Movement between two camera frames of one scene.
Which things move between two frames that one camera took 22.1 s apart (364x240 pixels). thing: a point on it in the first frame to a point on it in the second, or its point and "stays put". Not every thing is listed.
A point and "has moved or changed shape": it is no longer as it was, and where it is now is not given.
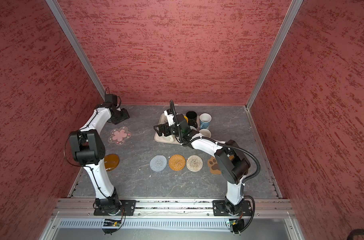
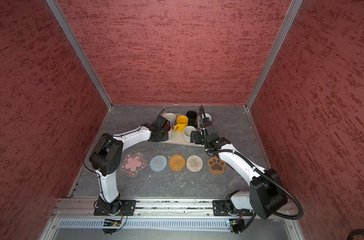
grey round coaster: x=158 y=163 stays put
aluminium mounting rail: x=84 y=208 stays put
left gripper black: x=125 y=116 to x=165 y=138
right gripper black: x=166 y=127 to x=197 y=140
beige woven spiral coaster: x=194 y=163 stays put
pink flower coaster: x=119 y=136 has moved or changed shape
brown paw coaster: x=213 y=166 stays put
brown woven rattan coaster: x=177 y=162 stays put
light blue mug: x=204 y=119 stays put
